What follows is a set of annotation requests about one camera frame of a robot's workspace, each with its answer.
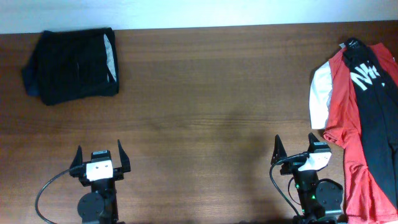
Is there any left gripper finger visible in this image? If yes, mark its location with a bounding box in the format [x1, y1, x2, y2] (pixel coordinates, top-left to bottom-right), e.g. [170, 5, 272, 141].
[70, 146, 83, 169]
[118, 139, 131, 172]

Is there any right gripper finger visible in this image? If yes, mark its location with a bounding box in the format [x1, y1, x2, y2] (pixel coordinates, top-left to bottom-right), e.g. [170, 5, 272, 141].
[307, 133, 320, 152]
[271, 134, 287, 165]

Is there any dark green Nike t-shirt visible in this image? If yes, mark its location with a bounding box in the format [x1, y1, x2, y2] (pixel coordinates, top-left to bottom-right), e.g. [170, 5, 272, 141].
[343, 37, 397, 207]

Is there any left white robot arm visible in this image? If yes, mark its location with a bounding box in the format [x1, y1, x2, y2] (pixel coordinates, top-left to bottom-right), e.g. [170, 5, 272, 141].
[69, 142, 131, 224]

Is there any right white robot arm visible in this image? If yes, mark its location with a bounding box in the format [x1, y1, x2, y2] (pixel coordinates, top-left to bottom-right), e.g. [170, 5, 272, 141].
[269, 133, 344, 224]

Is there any folded black clothes stack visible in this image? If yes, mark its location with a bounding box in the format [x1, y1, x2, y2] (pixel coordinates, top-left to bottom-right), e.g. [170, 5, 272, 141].
[21, 27, 119, 106]

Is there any white t-shirt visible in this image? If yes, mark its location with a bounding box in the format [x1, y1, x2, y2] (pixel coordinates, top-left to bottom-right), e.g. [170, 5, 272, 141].
[308, 62, 333, 129]

